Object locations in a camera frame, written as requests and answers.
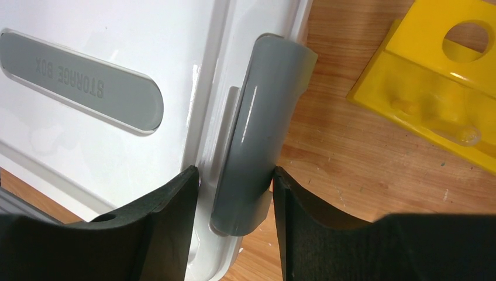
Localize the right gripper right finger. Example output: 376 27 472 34
273 167 495 280

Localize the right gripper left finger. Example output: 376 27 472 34
1 166 199 280

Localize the white plastic lid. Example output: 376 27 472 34
1 1 312 280

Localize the pink plastic bin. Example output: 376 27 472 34
211 35 318 237

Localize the yellow test tube rack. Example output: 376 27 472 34
347 1 495 172

